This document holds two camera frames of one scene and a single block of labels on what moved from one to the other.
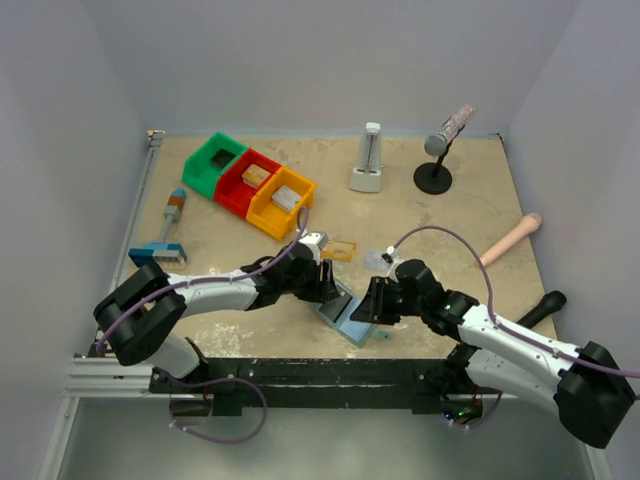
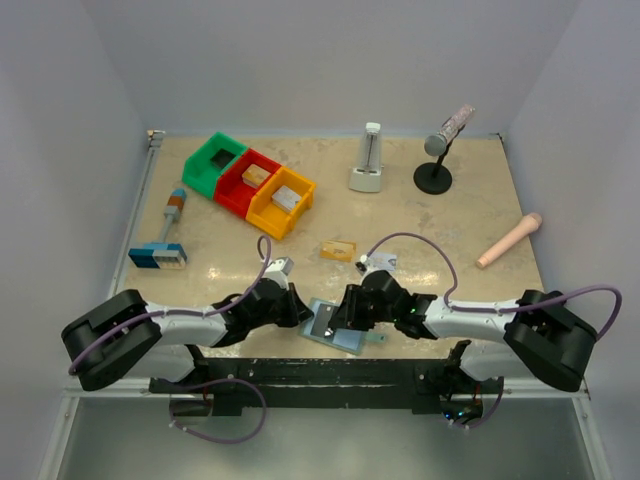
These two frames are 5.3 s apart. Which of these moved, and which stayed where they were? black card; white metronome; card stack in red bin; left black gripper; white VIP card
Moved: left black gripper; black card
Stayed: white metronome; card stack in red bin; white VIP card
